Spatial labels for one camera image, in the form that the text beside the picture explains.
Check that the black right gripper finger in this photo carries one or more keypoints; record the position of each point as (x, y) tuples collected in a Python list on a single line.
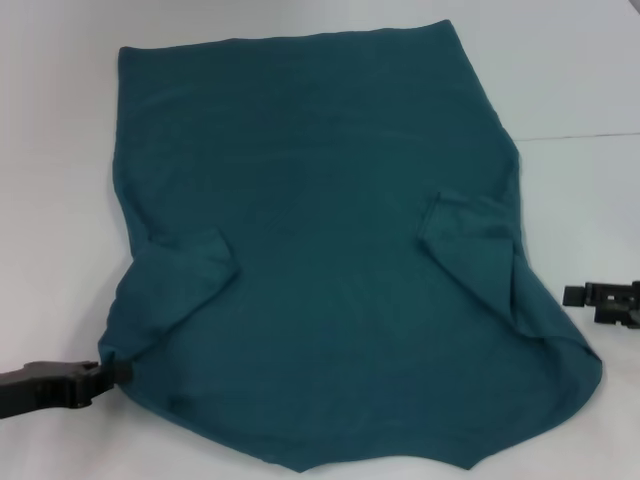
[(622, 319), (575, 296)]

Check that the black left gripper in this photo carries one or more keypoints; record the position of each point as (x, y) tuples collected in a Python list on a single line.
[(40, 390)]

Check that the teal blue shirt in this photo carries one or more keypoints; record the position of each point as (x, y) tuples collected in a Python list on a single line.
[(320, 225)]

